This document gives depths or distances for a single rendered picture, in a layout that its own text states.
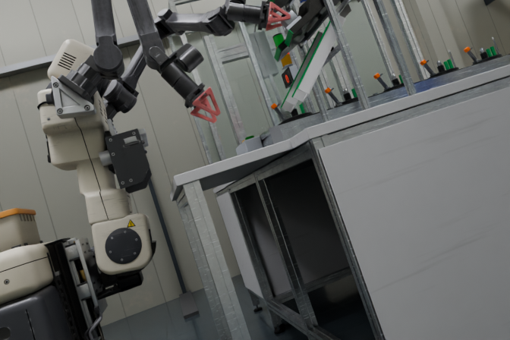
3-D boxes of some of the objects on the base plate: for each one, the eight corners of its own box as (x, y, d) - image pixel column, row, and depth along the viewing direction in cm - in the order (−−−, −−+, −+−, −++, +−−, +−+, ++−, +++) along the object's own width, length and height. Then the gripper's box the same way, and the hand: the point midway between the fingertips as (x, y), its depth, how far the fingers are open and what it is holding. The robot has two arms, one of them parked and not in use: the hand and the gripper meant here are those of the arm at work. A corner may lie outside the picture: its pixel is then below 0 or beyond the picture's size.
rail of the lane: (277, 153, 177) (267, 126, 178) (237, 177, 263) (231, 158, 264) (290, 149, 179) (281, 121, 180) (246, 174, 264) (240, 155, 265)
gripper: (241, 28, 161) (286, 34, 162) (242, 17, 151) (290, 23, 152) (243, 9, 162) (288, 15, 163) (245, -4, 152) (292, 3, 153)
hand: (287, 19), depth 157 cm, fingers closed on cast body, 4 cm apart
